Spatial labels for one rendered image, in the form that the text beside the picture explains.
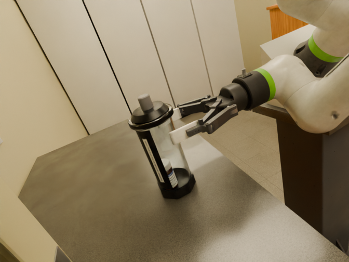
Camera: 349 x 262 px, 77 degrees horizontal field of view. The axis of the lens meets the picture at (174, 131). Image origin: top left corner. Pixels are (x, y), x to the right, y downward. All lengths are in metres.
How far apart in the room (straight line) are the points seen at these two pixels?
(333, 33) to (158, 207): 0.67
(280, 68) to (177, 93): 2.62
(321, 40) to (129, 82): 2.46
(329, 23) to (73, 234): 0.87
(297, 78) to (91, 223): 0.64
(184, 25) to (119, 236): 2.84
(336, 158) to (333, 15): 0.52
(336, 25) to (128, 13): 2.48
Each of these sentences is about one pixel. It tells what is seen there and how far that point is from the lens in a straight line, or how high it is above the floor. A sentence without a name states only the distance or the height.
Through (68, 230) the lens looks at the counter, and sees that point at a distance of 0.70.
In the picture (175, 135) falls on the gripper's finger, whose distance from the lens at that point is 0.48.
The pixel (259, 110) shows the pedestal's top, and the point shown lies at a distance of 0.95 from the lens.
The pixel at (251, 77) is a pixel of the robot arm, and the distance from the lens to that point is 0.59.
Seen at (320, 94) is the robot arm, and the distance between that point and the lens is 0.58.
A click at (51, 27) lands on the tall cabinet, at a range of 2.95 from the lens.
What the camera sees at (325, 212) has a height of 0.45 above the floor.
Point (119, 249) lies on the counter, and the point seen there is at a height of 0.94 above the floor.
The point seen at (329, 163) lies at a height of 0.70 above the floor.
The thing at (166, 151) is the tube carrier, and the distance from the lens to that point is 0.50.
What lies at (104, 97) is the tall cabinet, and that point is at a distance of 2.98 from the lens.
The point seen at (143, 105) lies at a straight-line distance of 0.49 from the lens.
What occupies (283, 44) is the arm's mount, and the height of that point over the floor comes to 1.14.
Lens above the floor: 1.34
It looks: 26 degrees down
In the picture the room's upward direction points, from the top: 19 degrees counter-clockwise
